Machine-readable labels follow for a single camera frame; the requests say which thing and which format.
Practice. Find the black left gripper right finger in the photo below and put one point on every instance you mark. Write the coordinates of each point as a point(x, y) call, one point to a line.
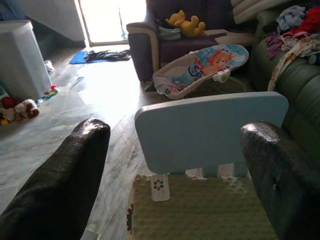
point(287, 180)

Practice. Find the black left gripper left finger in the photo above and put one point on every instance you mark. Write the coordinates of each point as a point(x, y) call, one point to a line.
point(57, 180)

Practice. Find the green leather sofa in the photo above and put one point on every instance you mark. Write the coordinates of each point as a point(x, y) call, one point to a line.
point(300, 100)

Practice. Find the brown and white plush toy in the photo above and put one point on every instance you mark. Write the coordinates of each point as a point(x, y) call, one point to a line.
point(26, 108)

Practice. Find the colourful small floor toy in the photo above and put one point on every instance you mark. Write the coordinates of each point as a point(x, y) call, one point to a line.
point(50, 91)

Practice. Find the red toy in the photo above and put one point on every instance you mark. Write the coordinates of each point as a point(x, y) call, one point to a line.
point(8, 102)

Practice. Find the light blue child chair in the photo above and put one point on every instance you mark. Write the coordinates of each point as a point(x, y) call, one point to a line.
point(200, 130)

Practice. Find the blue floor mat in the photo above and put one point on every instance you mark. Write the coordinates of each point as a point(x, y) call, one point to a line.
point(77, 58)

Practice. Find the white plastic bin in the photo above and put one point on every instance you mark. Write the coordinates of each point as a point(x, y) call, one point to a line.
point(22, 60)

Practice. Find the white patterned garment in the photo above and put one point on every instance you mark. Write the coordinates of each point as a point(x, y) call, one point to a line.
point(297, 47)

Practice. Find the dark cloth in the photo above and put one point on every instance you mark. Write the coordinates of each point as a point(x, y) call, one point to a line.
point(107, 55)

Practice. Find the purple garment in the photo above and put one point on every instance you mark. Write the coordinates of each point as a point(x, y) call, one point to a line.
point(274, 45)

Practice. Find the colourful baby bouncer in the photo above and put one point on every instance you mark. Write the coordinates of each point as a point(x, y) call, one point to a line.
point(200, 67)

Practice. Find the red garment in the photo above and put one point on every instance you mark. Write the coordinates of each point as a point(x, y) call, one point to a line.
point(310, 22)

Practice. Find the light blue garment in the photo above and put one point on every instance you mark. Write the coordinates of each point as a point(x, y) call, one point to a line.
point(290, 17)

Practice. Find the glass door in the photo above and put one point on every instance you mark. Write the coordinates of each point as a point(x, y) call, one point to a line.
point(110, 20)

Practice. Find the white cushion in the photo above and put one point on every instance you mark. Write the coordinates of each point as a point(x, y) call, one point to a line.
point(250, 10)

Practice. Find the folded grey cloth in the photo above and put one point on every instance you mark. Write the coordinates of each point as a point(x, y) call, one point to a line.
point(168, 32)

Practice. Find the yellow bear plush toy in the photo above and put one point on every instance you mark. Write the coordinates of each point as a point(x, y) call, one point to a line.
point(186, 23)

